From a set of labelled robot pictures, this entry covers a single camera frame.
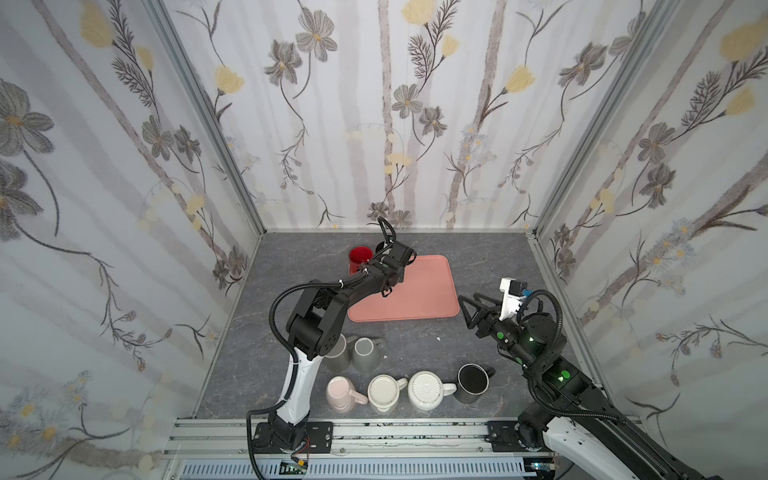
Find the red mug black handle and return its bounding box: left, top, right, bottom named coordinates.
left=348, top=246, right=374, bottom=275

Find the black mug white rim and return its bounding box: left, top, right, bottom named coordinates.
left=454, top=363, right=496, bottom=404

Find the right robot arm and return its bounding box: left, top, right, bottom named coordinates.
left=458, top=286, right=703, bottom=479

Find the white ribbed mug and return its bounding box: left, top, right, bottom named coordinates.
left=408, top=371, right=457, bottom=412

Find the light grey mug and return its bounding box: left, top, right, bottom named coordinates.
left=352, top=337, right=384, bottom=374

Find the dark grey mug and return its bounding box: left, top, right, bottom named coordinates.
left=323, top=334, right=357, bottom=374

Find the cream mug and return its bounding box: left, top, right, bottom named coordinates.
left=367, top=374, right=408, bottom=414

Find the pink mug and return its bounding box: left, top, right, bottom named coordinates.
left=325, top=376, right=369, bottom=413

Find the pink plastic tray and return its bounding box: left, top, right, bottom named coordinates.
left=348, top=255, right=460, bottom=323

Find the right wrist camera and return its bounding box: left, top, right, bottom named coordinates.
left=499, top=277, right=532, bottom=320

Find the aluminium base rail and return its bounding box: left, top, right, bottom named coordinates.
left=158, top=418, right=601, bottom=480

